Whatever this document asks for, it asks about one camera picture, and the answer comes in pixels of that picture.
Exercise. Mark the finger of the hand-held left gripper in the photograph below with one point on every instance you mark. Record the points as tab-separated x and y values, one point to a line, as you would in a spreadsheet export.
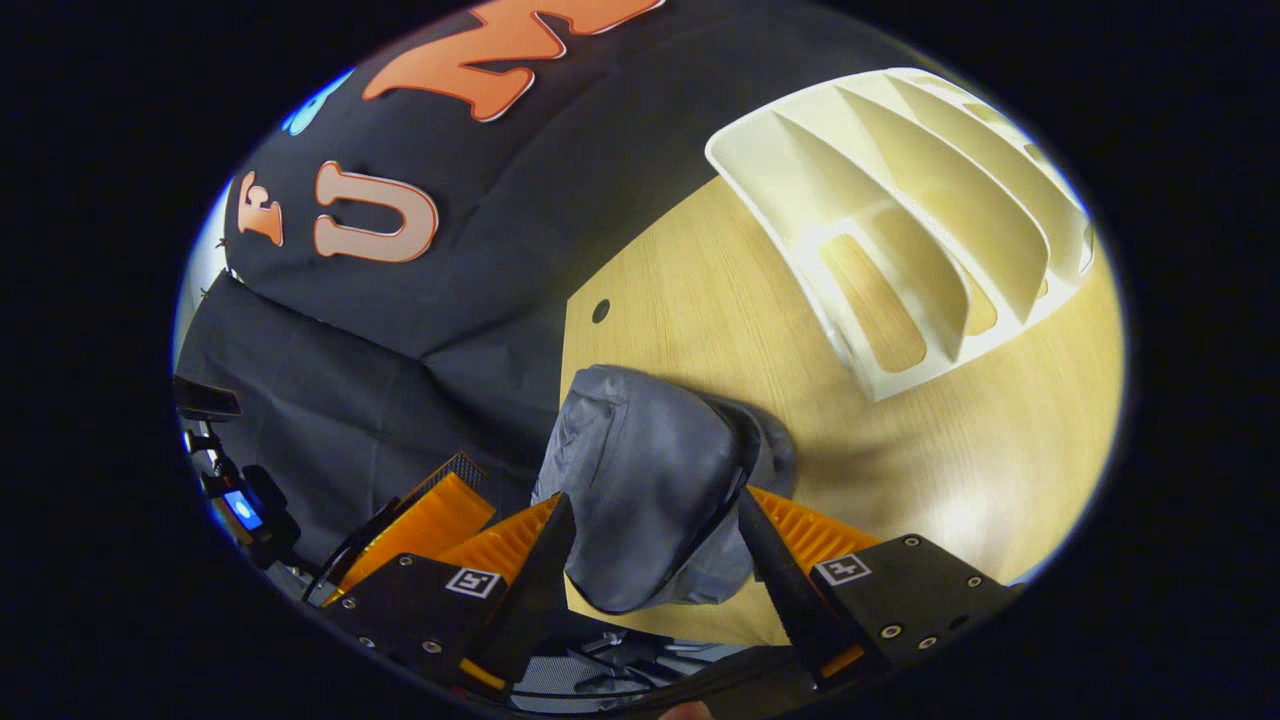
430	520

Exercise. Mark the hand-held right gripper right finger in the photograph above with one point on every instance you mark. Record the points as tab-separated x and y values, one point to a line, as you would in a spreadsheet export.
780	580

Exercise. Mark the cream plastic bookshelf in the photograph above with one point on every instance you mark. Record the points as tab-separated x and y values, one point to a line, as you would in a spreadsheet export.
800	170

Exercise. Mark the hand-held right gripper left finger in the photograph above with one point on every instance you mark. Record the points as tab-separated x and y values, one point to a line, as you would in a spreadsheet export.
535	580

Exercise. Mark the grey schoolbag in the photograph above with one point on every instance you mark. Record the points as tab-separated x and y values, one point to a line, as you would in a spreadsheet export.
650	470

